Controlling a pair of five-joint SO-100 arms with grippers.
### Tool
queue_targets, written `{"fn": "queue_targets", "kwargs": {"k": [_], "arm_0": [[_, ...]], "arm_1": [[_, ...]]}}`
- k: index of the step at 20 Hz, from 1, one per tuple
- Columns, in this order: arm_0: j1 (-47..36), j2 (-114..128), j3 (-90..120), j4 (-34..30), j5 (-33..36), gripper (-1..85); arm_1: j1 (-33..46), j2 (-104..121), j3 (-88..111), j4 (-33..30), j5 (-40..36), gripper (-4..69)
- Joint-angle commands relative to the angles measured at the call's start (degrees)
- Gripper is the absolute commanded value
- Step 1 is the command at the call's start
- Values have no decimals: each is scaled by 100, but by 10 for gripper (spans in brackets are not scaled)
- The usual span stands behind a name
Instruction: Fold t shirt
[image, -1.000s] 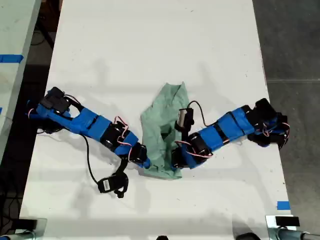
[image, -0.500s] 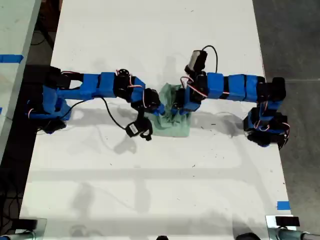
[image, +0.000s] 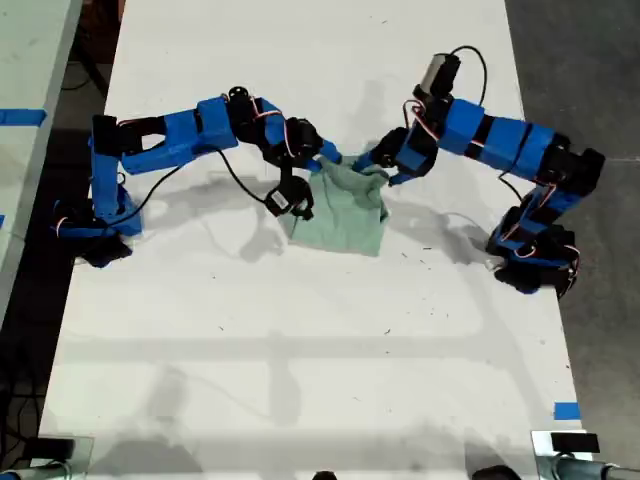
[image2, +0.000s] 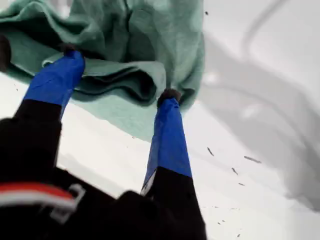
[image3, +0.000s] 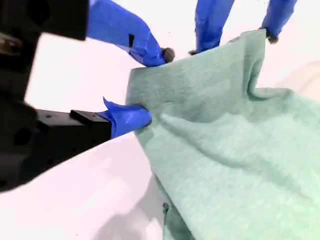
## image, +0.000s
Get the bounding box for pale green t-shirt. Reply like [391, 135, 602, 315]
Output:
[288, 155, 392, 259]

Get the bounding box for long blue tape strip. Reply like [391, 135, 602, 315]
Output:
[0, 108, 49, 127]

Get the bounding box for white side table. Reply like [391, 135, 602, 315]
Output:
[0, 0, 85, 321]

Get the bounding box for small blue tape patch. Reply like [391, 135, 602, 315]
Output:
[553, 400, 583, 422]

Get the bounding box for white mounting plate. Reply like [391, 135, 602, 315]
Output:
[530, 429, 595, 460]

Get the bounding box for black rounded object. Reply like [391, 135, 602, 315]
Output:
[471, 464, 525, 480]

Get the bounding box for small black box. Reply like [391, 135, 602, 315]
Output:
[23, 436, 77, 462]
[549, 432, 601, 454]

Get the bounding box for grey metal clamp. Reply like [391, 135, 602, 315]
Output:
[0, 462, 72, 480]
[536, 455, 640, 480]

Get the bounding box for clear plastic plate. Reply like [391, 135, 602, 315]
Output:
[63, 434, 97, 477]

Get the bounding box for black camera box white label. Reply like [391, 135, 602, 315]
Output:
[263, 178, 316, 222]

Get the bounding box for black camera cable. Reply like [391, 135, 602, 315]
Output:
[448, 45, 489, 107]
[116, 144, 274, 224]

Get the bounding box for black and grey camera box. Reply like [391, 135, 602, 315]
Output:
[412, 51, 462, 100]

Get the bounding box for black floor cables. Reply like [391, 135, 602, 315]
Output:
[0, 382, 44, 454]

